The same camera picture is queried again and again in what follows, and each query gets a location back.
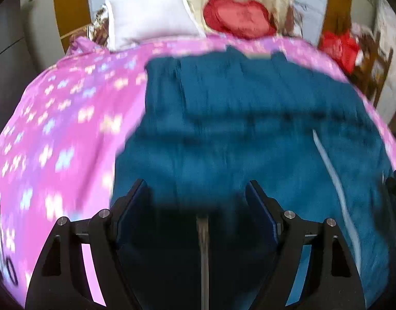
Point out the red heart cushion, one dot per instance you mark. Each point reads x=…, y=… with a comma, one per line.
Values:
x=246, y=20

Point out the pink floral bed sheet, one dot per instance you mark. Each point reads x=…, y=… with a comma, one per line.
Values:
x=57, y=152

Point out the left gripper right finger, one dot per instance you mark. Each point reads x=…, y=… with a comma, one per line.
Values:
x=332, y=280

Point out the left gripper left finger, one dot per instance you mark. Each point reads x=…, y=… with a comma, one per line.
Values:
x=59, y=280

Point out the teal down jacket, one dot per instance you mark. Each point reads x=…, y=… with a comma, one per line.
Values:
x=217, y=121

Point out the white pillow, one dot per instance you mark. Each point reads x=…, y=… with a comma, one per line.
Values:
x=135, y=21

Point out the red shopping bag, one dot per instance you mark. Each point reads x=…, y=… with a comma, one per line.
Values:
x=343, y=49

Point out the wooden chair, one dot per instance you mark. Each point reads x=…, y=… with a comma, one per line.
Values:
x=371, y=74

